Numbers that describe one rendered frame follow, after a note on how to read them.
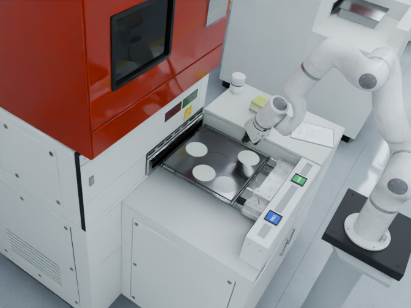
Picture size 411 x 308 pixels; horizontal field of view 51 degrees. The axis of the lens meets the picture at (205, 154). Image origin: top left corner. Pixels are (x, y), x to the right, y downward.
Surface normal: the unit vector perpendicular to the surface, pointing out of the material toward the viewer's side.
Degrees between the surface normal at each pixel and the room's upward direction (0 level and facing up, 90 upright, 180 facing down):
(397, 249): 1
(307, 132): 0
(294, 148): 0
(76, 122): 90
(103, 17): 90
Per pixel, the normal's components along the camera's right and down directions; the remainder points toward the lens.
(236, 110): 0.13, -0.74
